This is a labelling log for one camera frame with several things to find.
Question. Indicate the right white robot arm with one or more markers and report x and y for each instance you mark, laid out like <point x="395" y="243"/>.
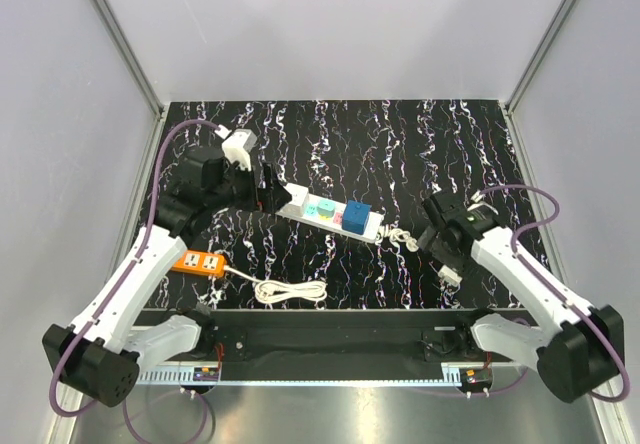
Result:
<point x="576" y="348"/>

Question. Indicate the white charger plug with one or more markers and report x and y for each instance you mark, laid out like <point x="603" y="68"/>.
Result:
<point x="449" y="276"/>

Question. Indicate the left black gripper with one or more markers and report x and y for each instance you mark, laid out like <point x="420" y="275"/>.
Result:
<point x="274" y="190"/>

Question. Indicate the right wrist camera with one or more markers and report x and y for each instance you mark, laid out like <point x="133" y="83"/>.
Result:
<point x="477" y="201"/>

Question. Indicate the blue cube socket adapter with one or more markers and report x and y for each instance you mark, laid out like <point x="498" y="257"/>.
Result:
<point x="355" y="217"/>

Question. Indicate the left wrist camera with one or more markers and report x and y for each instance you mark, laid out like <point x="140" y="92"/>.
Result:
<point x="237" y="148"/>

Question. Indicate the orange power strip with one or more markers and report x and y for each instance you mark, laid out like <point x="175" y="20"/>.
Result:
<point x="201" y="264"/>

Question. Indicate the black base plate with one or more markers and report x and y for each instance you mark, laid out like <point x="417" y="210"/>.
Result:
<point x="296" y="346"/>

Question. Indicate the white multicolour power strip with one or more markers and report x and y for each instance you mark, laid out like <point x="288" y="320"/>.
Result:
<point x="334" y="225"/>

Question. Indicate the teal cube adapter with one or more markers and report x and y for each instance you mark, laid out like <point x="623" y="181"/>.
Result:
<point x="326" y="208"/>

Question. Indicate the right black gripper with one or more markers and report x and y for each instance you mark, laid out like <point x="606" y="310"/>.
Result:
<point x="426" y="242"/>

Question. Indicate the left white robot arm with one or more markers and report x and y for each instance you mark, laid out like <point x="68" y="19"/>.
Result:
<point x="94" y="354"/>

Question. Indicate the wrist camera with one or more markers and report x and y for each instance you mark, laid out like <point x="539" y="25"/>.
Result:
<point x="477" y="201"/>
<point x="237" y="148"/>

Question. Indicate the white square socket adapter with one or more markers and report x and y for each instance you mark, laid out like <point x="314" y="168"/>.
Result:
<point x="299" y="200"/>

